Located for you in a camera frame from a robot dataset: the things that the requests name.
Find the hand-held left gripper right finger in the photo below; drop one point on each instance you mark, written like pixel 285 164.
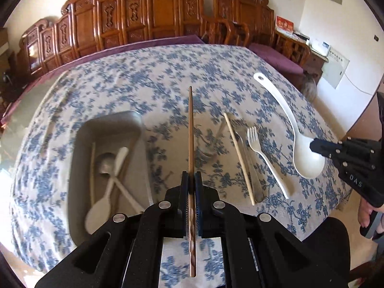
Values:
pixel 207 213

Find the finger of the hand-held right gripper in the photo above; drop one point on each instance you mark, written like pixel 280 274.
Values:
pixel 322 147

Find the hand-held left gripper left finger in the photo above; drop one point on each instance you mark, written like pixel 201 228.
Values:
pixel 181 213

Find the large white plastic spoon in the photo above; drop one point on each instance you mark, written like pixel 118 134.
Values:
pixel 306 162

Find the white plastic fork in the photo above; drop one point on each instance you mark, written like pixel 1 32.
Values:
pixel 270 162

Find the light bamboo chopstick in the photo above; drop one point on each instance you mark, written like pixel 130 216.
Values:
pixel 93 171
pixel 240 159

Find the small white plastic spoon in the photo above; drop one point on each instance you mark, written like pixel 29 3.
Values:
pixel 97 216

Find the rectangular metal tin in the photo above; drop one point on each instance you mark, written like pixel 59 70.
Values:
pixel 135 129

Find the person's right hand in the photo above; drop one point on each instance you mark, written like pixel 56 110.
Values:
pixel 364 213

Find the clear plastic bag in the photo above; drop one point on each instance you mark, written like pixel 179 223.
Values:
pixel 309 90

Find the wooden side table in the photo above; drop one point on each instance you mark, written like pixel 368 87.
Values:
pixel 313 63

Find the white desk telephone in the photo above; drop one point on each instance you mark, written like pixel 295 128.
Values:
pixel 321 47

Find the purple armchair cushion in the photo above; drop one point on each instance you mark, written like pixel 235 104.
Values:
pixel 276 58

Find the red desk calendar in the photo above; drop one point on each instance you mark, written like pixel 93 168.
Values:
pixel 285 26

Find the blue floral tablecloth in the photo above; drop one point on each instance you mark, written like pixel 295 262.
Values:
pixel 180 66

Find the carved wooden armchair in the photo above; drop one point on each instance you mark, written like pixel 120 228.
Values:
pixel 237 9

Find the long carved wooden sofa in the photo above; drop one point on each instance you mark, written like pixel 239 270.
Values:
pixel 162 15

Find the white metal wall panel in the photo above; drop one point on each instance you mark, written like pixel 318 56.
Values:
pixel 336 70

